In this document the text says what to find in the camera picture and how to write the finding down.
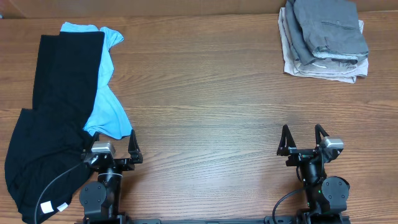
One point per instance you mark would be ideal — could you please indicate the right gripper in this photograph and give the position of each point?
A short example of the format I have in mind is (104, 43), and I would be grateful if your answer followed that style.
(299, 155)

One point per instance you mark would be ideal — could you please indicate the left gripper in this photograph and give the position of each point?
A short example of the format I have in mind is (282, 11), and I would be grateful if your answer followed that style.
(135, 157)

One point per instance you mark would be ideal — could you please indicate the black t-shirt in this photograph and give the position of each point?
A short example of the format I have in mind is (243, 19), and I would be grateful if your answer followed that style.
(43, 166)

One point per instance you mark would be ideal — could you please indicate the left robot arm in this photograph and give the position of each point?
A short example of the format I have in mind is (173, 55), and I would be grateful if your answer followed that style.
(101, 199)

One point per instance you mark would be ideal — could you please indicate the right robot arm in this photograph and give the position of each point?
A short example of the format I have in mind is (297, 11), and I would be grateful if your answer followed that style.
(326, 196)

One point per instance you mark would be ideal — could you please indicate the light blue t-shirt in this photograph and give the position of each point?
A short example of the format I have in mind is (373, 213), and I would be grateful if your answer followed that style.
(108, 116)

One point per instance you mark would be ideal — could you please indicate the beige folded garment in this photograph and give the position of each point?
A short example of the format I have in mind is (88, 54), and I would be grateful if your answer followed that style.
(288, 56)

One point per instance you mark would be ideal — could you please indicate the light grey folded garment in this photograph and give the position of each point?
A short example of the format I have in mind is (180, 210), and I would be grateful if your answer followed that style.
(308, 64)

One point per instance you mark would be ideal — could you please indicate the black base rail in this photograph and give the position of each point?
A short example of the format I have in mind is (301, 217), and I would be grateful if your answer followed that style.
(265, 220)

